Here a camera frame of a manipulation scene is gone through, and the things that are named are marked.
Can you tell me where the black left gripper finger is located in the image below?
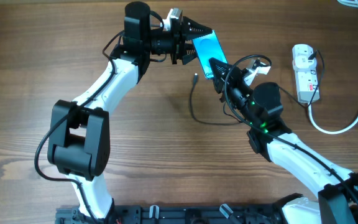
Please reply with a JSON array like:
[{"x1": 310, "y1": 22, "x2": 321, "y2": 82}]
[
  {"x1": 182, "y1": 49, "x2": 198, "y2": 65},
  {"x1": 183, "y1": 16, "x2": 212, "y2": 40}
]

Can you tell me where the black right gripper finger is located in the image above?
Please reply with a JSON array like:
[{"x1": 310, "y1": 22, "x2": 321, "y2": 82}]
[
  {"x1": 209, "y1": 58, "x2": 231, "y2": 78},
  {"x1": 213, "y1": 78, "x2": 224, "y2": 94}
]

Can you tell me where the turquoise screen smartphone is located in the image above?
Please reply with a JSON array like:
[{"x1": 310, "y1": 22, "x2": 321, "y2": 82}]
[{"x1": 192, "y1": 30, "x2": 227, "y2": 80}]

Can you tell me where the black USB charging cable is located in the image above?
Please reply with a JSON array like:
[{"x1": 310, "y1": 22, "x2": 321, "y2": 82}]
[{"x1": 188, "y1": 49, "x2": 326, "y2": 126}]

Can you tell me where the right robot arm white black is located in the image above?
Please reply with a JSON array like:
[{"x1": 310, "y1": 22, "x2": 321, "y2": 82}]
[{"x1": 209, "y1": 55, "x2": 358, "y2": 223}]

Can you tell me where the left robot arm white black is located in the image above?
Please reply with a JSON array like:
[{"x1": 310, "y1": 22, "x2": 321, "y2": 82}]
[{"x1": 47, "y1": 1, "x2": 212, "y2": 223}]

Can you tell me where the white USB charger adapter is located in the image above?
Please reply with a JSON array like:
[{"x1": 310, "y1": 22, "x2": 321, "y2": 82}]
[{"x1": 293, "y1": 55, "x2": 317, "y2": 72}]

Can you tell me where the white power strip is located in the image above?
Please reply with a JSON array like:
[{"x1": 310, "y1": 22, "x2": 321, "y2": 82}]
[{"x1": 292, "y1": 44, "x2": 319, "y2": 104}]

